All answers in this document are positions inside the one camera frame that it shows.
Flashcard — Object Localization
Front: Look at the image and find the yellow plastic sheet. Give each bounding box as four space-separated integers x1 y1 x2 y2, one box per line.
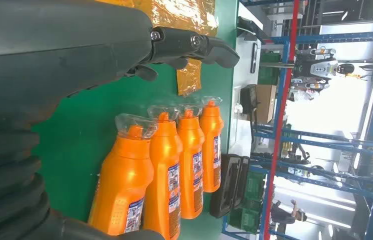
95 0 220 98

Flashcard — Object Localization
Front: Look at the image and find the white table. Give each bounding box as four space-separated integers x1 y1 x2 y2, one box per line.
227 2 264 157

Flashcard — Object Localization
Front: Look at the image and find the black phone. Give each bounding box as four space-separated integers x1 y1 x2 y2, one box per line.
250 42 259 74

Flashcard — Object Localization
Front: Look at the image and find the black radio with antenna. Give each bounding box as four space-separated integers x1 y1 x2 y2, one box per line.
240 84 259 144

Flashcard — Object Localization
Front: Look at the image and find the green crate stack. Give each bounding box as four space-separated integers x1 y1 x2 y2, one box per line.
228 170 268 234
257 51 282 86

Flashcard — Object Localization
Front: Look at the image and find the small cardboard box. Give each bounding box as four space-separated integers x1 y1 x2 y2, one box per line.
256 84 277 125

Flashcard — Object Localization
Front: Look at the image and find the black foam case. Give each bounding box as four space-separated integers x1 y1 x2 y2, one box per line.
209 153 251 220

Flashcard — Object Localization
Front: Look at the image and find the white humanoid robot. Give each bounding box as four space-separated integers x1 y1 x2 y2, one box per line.
292 47 356 92

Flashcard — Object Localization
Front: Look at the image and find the person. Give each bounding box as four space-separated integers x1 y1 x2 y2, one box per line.
270 198 308 234

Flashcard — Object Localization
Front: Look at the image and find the red post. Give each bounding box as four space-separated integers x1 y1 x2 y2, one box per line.
262 0 302 240

